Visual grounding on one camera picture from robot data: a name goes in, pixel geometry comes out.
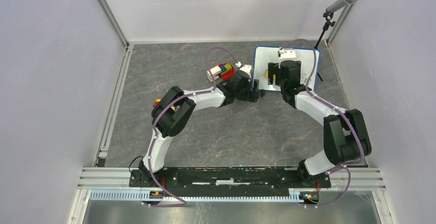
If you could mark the grey microphone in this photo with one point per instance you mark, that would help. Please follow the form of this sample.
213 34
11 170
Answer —
339 4

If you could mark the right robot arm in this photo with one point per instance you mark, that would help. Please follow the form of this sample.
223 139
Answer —
345 136

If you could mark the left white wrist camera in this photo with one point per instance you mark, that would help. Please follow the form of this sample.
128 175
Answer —
246 68

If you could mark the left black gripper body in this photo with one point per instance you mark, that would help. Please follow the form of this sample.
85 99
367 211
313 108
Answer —
243 94

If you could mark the white cable duct rail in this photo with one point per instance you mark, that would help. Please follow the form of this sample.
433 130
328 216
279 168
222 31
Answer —
159 196

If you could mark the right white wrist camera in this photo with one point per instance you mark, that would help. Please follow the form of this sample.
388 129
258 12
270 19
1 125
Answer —
285 54

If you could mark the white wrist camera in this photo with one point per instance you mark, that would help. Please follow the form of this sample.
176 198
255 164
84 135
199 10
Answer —
246 68
285 54

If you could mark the black microphone stand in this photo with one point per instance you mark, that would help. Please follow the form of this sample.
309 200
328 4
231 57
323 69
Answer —
327 25

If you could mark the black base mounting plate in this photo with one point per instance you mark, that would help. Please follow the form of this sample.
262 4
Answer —
256 181

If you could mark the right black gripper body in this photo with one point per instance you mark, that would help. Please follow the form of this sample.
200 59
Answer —
299 63

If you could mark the blue framed whiteboard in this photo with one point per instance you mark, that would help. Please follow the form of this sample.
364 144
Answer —
269 54

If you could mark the red toy block car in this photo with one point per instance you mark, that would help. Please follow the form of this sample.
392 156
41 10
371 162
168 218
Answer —
156 102

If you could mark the white red toy block stack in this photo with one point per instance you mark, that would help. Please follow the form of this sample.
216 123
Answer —
222 71

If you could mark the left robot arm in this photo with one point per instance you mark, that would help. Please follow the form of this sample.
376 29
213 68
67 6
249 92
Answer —
172 113

